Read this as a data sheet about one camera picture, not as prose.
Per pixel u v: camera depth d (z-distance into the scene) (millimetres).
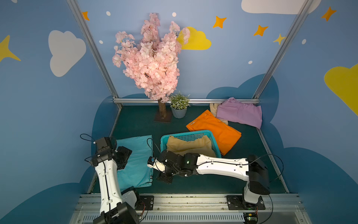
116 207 391
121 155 692
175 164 546
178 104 1013
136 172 823
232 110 1160
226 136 1009
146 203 730
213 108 1209
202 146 926
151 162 615
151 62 617
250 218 731
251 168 486
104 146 584
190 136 939
